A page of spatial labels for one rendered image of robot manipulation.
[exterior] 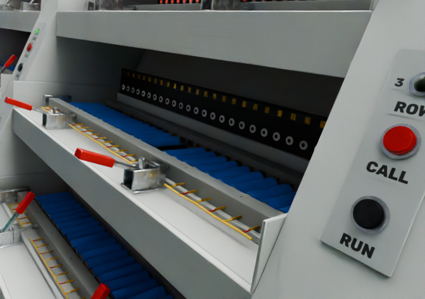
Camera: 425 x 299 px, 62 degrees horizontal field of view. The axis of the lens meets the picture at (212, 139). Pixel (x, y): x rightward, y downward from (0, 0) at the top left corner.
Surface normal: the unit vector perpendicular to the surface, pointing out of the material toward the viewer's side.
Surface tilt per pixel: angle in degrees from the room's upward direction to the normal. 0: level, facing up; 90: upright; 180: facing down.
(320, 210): 90
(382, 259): 90
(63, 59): 90
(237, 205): 111
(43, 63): 90
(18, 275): 21
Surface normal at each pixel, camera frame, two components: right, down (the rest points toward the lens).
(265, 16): -0.74, 0.05
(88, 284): 0.14, -0.96
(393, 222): -0.64, -0.30
